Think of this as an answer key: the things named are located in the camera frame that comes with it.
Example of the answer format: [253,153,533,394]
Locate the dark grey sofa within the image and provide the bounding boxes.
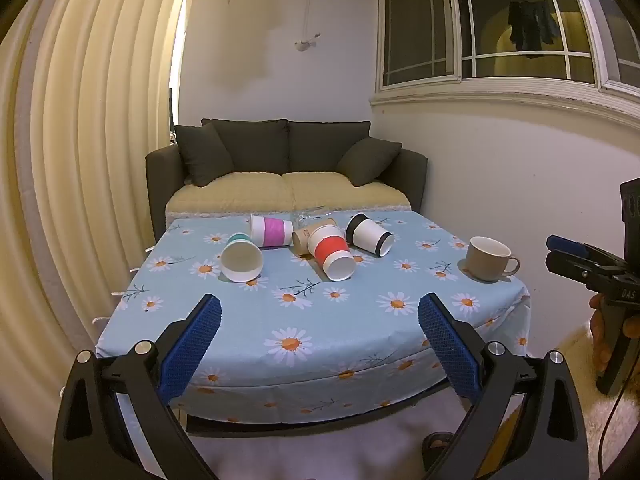
[145,119,428,243]

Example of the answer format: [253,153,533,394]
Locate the red sleeve paper cup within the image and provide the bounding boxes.
[307,234,356,282]

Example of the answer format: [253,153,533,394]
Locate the cream pleated curtain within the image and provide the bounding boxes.
[0,0,197,461]

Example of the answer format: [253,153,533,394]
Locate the teal sleeve paper cup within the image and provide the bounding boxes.
[220,232,264,282]

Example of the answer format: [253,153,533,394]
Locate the dark hanging clothes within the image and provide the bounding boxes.
[507,1,560,52]

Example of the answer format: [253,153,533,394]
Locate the beige ceramic mug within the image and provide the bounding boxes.
[466,236,521,281]

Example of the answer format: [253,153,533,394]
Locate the person's right hand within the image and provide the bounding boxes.
[589,293,609,374]

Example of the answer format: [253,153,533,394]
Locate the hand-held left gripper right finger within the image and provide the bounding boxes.
[418,293,591,480]

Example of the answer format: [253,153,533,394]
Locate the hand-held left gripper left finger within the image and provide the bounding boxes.
[52,294,223,480]

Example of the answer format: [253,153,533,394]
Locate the black cable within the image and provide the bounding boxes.
[597,385,632,480]

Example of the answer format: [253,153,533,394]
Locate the dark grey throw pillow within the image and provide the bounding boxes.
[336,136,403,187]
[173,122,236,187]

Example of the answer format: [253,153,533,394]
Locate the blue daisy print tablecloth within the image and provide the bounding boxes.
[95,210,532,423]

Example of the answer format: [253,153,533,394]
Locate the beige shaggy rug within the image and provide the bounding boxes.
[555,325,640,480]

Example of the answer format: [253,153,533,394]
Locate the clear glass cup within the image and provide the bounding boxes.
[292,206,333,231]

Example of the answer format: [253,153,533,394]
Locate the dark sandal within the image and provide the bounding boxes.
[422,432,458,476]

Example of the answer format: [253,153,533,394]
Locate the white framed window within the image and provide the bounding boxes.
[370,0,640,121]

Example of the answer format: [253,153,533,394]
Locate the white wall hook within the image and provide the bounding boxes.
[294,0,322,53]

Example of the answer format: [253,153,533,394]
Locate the brown paper cup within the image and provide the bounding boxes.
[291,217,340,256]

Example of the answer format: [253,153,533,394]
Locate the purple sleeve paper cup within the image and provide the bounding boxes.
[250,214,294,249]

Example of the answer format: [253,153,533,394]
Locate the yellow sofa seat cover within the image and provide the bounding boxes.
[165,171,412,218]

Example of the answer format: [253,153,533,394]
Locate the black rimmed white paper cup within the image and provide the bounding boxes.
[345,213,394,258]

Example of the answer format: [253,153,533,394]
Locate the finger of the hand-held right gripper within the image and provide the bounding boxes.
[546,234,627,269]
[545,251,624,292]

